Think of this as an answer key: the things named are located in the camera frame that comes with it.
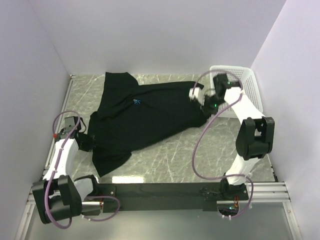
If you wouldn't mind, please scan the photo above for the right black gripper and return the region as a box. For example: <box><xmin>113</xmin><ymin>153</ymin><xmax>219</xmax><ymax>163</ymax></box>
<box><xmin>198</xmin><ymin>93</ymin><xmax>226</xmax><ymax>116</ymax></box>

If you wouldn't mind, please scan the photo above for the black t shirt blue logo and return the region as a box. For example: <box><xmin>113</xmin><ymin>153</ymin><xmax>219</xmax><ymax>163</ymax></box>
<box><xmin>87</xmin><ymin>72</ymin><xmax>210</xmax><ymax>177</ymax></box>

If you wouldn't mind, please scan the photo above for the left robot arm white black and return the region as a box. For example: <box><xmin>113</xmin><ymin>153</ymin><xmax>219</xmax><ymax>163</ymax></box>
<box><xmin>32</xmin><ymin>116</ymin><xmax>100</xmax><ymax>224</ymax></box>

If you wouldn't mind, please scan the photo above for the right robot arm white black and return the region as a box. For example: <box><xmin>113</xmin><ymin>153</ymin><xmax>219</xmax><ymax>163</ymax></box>
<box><xmin>202</xmin><ymin>73</ymin><xmax>275</xmax><ymax>200</ymax></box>

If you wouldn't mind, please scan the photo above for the white plastic basket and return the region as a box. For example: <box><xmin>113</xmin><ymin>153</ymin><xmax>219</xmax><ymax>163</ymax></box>
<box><xmin>209</xmin><ymin>65</ymin><xmax>263</xmax><ymax>113</ymax></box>

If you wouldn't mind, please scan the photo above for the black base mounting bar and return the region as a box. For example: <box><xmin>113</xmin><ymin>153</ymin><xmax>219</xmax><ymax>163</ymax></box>
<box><xmin>82</xmin><ymin>180</ymin><xmax>250</xmax><ymax>216</ymax></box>

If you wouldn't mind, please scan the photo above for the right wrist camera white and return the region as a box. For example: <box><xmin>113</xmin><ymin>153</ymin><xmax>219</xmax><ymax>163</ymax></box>
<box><xmin>188</xmin><ymin>87</ymin><xmax>205</xmax><ymax>105</ymax></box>

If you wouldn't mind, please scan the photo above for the aluminium frame rail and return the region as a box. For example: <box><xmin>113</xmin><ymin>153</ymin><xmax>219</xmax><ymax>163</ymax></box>
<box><xmin>31</xmin><ymin>71</ymin><xmax>290</xmax><ymax>229</ymax></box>

